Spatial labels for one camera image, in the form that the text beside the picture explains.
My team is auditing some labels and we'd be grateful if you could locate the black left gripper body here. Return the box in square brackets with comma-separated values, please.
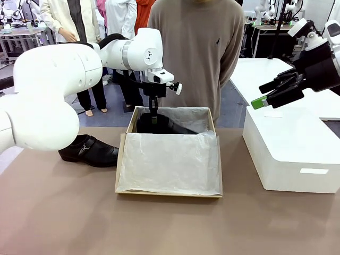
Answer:
[142, 82, 168, 98]

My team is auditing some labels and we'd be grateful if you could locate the pink hanging garment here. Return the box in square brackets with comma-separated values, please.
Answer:
[96, 0, 108, 28]

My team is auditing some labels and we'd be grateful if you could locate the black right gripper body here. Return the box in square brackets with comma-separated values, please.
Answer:
[293, 39, 340, 92]

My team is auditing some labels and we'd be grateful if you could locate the white tissue paper sheet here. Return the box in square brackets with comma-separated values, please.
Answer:
[118, 107, 220, 193]

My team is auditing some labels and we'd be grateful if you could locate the mannequin in white jacket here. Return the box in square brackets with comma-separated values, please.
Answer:
[39, 0, 108, 117]

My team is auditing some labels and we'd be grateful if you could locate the black leather buckle shoe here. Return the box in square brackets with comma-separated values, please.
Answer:
[58, 134, 120, 168]
[135, 112, 199, 134]

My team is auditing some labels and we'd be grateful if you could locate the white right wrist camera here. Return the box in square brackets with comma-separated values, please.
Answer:
[287, 18, 315, 38]

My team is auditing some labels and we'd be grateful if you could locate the grey background work table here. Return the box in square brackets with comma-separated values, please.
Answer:
[0, 25, 50, 63]

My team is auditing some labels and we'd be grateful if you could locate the brown cardboard shoe box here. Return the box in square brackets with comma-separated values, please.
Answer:
[114, 106, 224, 199]

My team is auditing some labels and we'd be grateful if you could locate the white background desk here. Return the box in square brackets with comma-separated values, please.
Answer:
[244, 18, 301, 58]

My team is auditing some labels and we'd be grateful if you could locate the person in beige sweater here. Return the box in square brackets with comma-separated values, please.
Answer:
[147, 0, 245, 126]

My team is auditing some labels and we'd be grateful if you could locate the orange hanging garment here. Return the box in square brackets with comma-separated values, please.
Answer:
[135, 0, 158, 36]

